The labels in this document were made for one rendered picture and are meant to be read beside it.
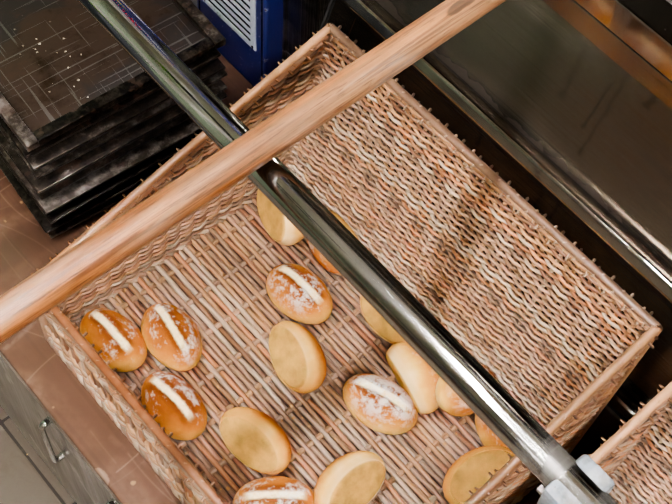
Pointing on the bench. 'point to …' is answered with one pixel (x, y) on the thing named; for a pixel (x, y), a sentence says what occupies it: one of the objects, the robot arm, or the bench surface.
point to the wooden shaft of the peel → (231, 164)
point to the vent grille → (238, 17)
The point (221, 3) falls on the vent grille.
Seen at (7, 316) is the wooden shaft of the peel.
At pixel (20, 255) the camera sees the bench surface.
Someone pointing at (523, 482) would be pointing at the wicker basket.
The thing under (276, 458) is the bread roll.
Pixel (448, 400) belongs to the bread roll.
